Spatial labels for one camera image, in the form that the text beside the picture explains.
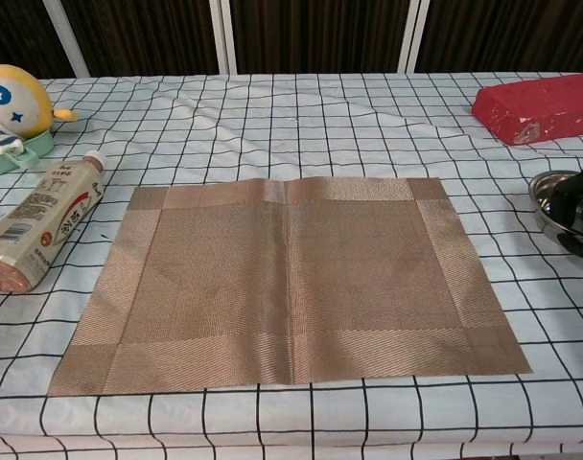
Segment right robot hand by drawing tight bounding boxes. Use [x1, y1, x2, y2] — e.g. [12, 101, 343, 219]
[549, 161, 583, 260]

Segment brown woven placemat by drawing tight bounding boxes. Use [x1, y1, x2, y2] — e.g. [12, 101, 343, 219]
[46, 176, 533, 398]

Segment stainless steel bowl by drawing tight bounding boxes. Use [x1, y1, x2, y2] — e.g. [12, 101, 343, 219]
[528, 170, 583, 241]

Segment red brick with white chips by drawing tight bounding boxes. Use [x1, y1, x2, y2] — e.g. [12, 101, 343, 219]
[471, 72, 583, 145]

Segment dark slatted partition panel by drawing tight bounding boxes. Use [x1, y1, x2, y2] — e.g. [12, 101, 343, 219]
[0, 0, 77, 81]
[229, 0, 411, 76]
[60, 0, 221, 78]
[415, 0, 583, 74]

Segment white checkered tablecloth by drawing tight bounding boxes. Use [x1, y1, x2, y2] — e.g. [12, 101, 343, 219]
[0, 71, 583, 460]

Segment milk tea bottle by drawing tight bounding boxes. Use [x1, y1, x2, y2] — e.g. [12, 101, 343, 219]
[0, 149, 108, 293]

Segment green plastic container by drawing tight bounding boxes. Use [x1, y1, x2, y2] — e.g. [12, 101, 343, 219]
[0, 128, 56, 178]

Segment yellow plush toy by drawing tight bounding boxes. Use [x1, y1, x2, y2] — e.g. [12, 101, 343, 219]
[0, 50, 82, 157]

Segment white partition post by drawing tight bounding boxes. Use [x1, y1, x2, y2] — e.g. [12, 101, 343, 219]
[208, 0, 239, 76]
[395, 0, 430, 74]
[44, 0, 90, 78]

